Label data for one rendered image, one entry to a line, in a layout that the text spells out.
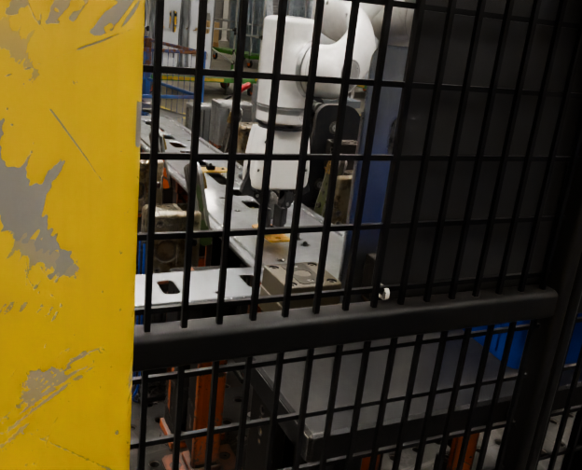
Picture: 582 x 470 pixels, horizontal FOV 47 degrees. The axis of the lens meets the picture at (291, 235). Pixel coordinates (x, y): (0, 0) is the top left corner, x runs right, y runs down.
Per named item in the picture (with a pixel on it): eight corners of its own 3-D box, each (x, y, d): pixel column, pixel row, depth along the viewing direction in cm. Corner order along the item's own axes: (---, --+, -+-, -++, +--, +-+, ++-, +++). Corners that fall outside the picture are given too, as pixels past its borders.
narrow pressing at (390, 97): (334, 307, 89) (370, 43, 78) (406, 299, 94) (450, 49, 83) (336, 309, 88) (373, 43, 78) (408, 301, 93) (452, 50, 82)
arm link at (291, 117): (298, 102, 110) (297, 119, 111) (248, 99, 106) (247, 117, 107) (322, 110, 103) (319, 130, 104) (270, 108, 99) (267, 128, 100)
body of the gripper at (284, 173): (300, 115, 111) (294, 181, 114) (243, 113, 106) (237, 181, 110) (322, 123, 104) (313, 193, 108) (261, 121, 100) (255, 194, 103)
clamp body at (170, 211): (122, 384, 121) (128, 199, 110) (186, 375, 126) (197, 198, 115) (133, 411, 113) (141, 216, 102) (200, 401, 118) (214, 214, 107)
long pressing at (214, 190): (101, 117, 209) (101, 112, 208) (172, 119, 218) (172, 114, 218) (281, 301, 92) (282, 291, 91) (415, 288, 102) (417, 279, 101)
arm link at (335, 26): (435, 11, 113) (343, 117, 98) (353, 4, 121) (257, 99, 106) (431, -40, 107) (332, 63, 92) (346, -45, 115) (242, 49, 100)
